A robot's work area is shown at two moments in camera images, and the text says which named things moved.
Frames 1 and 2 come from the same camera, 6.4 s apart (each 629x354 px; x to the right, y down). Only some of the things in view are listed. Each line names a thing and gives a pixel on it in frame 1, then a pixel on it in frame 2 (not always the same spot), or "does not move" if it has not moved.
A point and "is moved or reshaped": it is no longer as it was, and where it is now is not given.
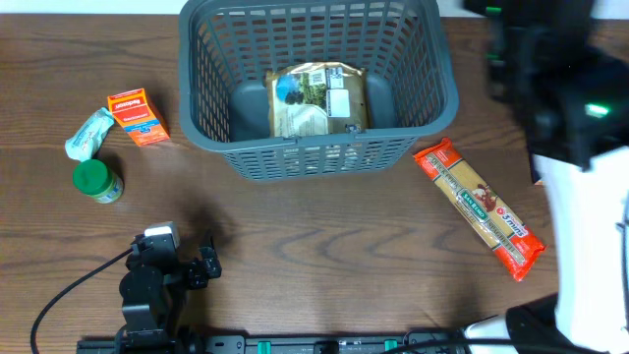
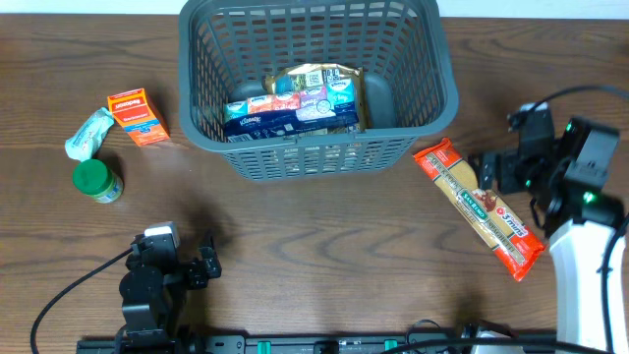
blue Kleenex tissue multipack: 538,167 is moved or reshaped
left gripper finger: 208,255 does not move
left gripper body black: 193,273 does not move
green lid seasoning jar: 93,178 does not move
